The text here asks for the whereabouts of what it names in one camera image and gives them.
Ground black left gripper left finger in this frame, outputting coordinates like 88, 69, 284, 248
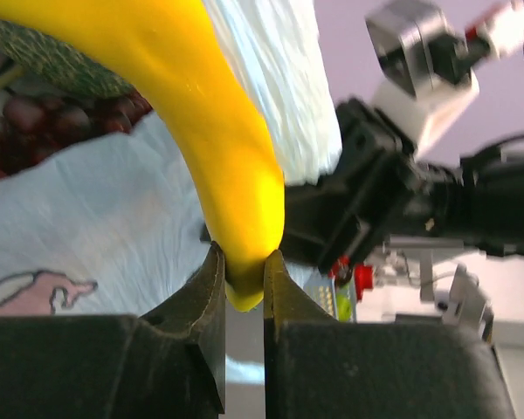
0, 245, 225, 418

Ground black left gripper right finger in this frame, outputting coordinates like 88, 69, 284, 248
264, 251, 514, 419

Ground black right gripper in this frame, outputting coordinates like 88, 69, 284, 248
279, 98, 461, 273

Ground light blue plastic bag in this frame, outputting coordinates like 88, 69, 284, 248
0, 0, 344, 385

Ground yellow fake banana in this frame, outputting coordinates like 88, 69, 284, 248
0, 1, 285, 312

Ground dark red fake grapes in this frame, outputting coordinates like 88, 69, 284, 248
0, 32, 154, 184

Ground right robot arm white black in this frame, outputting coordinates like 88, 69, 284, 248
280, 98, 524, 273

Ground green fake avocado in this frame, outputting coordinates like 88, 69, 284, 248
0, 19, 134, 99

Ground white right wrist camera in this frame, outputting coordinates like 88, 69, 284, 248
366, 1, 524, 155

